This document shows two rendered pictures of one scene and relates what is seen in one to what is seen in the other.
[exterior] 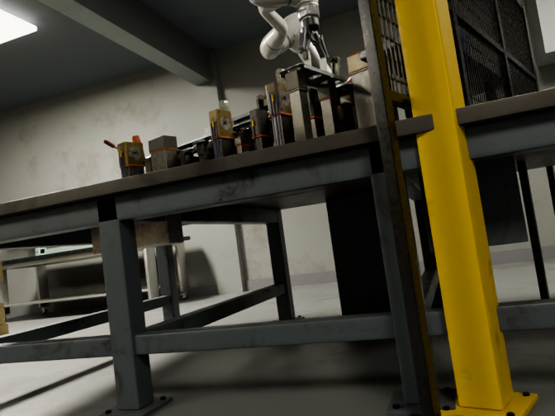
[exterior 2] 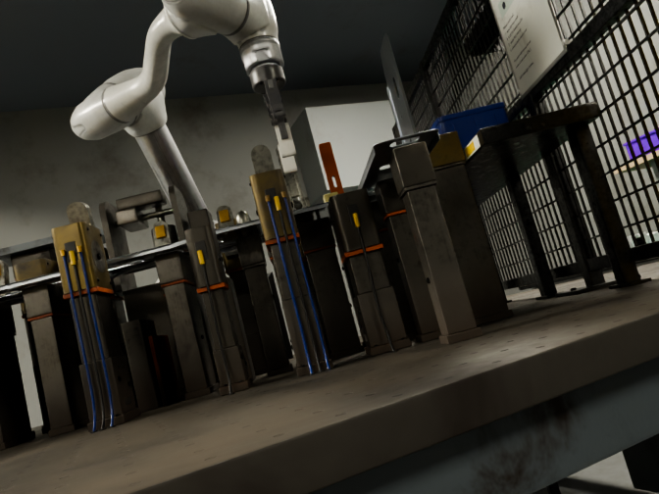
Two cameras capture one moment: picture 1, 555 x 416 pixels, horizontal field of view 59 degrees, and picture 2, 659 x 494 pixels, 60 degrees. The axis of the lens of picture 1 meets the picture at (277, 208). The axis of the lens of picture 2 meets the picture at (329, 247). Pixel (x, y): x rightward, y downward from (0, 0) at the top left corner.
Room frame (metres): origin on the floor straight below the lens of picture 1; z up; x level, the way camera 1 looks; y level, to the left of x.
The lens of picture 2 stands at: (1.06, 0.55, 0.77)
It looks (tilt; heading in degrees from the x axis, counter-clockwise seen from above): 8 degrees up; 317
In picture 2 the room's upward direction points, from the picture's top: 15 degrees counter-clockwise
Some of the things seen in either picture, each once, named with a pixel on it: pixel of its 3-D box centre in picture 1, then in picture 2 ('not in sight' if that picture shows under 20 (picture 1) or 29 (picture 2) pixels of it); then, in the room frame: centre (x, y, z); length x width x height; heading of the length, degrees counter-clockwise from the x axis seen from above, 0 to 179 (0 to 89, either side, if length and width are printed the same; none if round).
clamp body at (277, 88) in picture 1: (281, 130); (290, 272); (1.81, -0.05, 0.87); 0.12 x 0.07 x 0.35; 141
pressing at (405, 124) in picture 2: not in sight; (402, 114); (1.78, -0.43, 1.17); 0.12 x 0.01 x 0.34; 141
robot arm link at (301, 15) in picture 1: (308, 13); (262, 60); (1.95, -0.23, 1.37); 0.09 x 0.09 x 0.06
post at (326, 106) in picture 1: (331, 122); (410, 258); (1.70, -0.23, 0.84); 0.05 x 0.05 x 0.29; 51
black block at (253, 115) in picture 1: (260, 146); (217, 310); (1.93, 0.03, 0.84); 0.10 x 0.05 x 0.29; 141
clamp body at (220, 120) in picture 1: (222, 151); (92, 324); (2.06, 0.20, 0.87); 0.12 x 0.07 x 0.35; 141
